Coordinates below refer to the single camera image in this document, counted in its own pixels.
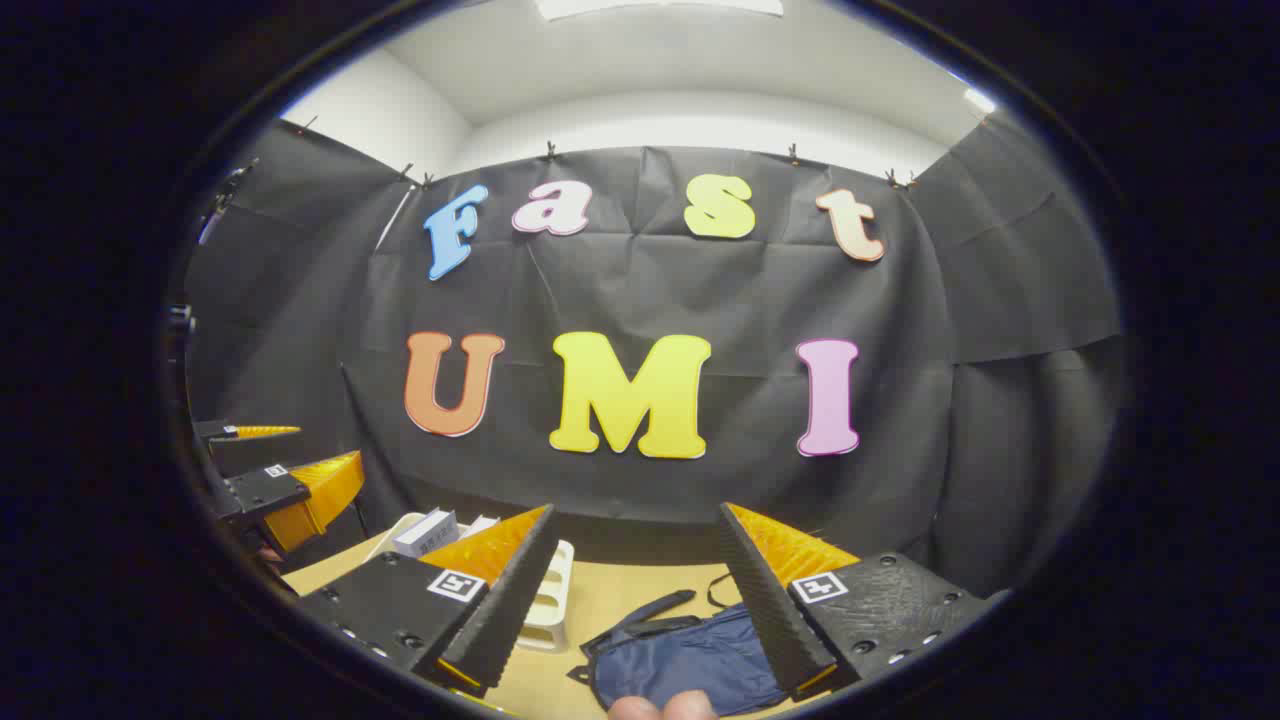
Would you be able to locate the blue and grey cover book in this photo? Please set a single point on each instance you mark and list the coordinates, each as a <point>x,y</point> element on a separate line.
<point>425,535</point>

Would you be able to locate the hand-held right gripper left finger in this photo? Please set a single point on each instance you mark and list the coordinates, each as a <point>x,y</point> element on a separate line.
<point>510,600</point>

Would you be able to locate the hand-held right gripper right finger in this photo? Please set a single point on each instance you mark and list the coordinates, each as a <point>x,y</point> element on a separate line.
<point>765,610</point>

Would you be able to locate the ceiling light panel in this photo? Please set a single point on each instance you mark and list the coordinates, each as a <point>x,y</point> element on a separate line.
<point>980,100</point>

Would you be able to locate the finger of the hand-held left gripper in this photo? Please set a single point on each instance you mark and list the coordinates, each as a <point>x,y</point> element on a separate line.
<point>215,431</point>
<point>265,490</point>

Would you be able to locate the white bookshelf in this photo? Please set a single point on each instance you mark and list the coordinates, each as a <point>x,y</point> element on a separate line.
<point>550,600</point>

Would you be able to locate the row of black cloth clips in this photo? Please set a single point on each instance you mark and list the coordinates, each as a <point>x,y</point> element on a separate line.
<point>549,152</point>

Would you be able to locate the blue schoolbag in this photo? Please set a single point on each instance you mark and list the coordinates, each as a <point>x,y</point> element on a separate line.
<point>680,660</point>

